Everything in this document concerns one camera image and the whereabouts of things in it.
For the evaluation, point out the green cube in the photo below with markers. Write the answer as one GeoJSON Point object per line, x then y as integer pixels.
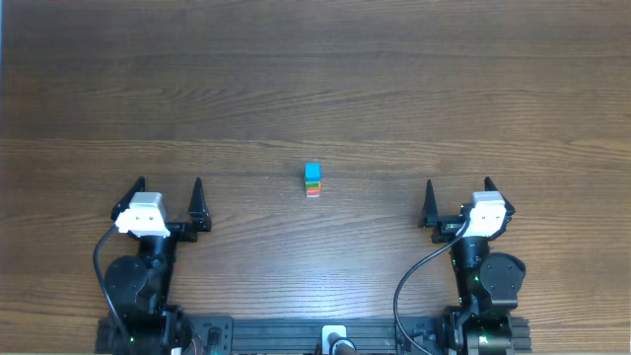
{"type": "Point", "coordinates": [313, 183]}

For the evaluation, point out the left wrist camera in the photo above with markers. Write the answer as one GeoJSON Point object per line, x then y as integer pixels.
{"type": "Point", "coordinates": [143, 214]}

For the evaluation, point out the mounting rail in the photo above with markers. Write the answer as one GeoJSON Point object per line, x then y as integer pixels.
{"type": "Point", "coordinates": [276, 335]}

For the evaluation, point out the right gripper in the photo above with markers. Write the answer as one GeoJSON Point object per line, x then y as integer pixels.
{"type": "Point", "coordinates": [449, 228]}

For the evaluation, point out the red cube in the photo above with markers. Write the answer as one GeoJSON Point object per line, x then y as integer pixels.
{"type": "Point", "coordinates": [313, 193]}

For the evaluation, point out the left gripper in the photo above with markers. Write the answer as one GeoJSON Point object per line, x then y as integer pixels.
{"type": "Point", "coordinates": [183, 231]}

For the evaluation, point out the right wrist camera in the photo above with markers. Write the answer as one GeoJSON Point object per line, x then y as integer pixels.
{"type": "Point", "coordinates": [485, 214]}

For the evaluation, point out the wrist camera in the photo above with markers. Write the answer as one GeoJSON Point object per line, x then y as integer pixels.
{"type": "Point", "coordinates": [143, 214]}
{"type": "Point", "coordinates": [485, 214]}

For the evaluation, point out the orange cube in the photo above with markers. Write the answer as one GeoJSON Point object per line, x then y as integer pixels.
{"type": "Point", "coordinates": [313, 188]}

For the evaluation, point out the blue cube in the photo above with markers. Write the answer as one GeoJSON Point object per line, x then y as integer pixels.
{"type": "Point", "coordinates": [313, 171]}

